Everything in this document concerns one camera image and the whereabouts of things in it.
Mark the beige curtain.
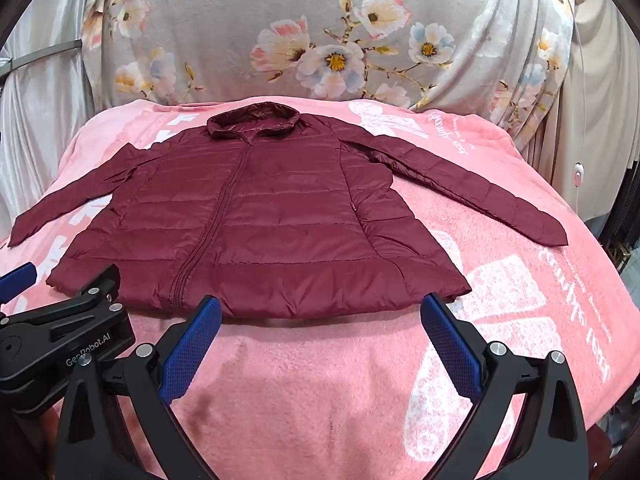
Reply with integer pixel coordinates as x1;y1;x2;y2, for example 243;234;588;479
520;0;640;233

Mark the dark wooden furniture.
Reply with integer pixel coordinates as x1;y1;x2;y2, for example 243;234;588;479
597;170;640;273

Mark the maroon puffer jacket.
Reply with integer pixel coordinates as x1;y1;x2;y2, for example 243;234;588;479
9;101;569;320

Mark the grey floral cloth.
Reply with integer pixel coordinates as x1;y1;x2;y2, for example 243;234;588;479
82;0;576;148

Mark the grey curtain strap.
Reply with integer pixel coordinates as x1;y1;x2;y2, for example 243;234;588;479
0;39;83;78

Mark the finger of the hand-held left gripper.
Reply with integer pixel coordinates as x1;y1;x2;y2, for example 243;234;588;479
30;264;126;326
0;261;39;307

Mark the white cable with switch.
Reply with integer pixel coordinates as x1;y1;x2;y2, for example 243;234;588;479
569;0;590;221

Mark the pink printed blanket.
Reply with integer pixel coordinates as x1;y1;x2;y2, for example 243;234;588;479
0;95;640;480

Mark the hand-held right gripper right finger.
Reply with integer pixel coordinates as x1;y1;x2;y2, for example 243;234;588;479
420;292;591;480

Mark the silver satin curtain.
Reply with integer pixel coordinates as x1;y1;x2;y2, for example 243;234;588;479
0;0;126;248

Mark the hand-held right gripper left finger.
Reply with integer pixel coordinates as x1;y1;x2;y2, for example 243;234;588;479
54;295;223;480

